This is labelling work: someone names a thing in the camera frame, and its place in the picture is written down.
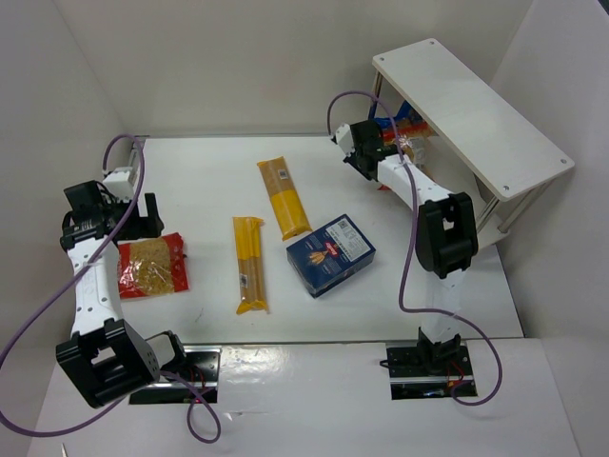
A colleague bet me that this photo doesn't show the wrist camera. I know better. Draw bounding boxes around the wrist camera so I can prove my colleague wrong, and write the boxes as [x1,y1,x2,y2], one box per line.
[332,123,355,157]
[102,167,137,203]

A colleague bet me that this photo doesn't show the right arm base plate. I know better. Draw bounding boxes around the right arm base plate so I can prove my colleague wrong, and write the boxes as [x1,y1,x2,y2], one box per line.
[379,342,478,400]

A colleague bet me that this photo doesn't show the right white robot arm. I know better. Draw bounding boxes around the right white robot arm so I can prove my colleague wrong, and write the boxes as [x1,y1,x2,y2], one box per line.
[335,120,479,372]

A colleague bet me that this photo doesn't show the red fusilli bag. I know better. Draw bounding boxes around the red fusilli bag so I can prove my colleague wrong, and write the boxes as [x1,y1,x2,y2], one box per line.
[118,232,189,299]
[375,118,435,179]

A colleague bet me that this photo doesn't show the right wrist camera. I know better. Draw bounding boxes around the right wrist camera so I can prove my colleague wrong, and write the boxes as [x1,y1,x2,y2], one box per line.
[332,123,355,157]

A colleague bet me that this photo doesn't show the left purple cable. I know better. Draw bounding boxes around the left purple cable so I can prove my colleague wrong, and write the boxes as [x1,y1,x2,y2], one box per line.
[0,133,222,444]

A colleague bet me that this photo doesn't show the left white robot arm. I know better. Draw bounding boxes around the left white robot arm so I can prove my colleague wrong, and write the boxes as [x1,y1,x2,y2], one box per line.
[56,175,187,407]

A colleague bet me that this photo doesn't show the blue pasta bag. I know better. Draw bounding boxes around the blue pasta bag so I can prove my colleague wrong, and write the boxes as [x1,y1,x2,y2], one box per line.
[374,101,422,129]

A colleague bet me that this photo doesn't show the yellow spaghetti pack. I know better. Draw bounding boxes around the yellow spaghetti pack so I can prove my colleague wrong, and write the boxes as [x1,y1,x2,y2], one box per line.
[257,156,312,241]
[233,216,268,315]

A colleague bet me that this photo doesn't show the yellow spaghetti pack left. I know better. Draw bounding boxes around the yellow spaghetti pack left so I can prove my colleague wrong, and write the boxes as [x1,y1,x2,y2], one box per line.
[233,216,268,315]

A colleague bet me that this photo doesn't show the white two-tier shelf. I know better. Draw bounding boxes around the white two-tier shelf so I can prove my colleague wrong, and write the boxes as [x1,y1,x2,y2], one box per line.
[372,38,574,248]

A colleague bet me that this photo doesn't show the yellow spaghetti pack right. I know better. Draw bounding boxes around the yellow spaghetti pack right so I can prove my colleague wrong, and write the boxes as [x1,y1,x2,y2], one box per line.
[257,156,312,241]

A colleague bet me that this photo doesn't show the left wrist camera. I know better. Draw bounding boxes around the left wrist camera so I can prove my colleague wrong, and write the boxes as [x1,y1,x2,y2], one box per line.
[102,167,137,203]

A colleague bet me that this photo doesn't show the blue Barilla pasta box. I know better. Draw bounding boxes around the blue Barilla pasta box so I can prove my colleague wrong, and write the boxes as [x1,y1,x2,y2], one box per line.
[286,214,376,298]

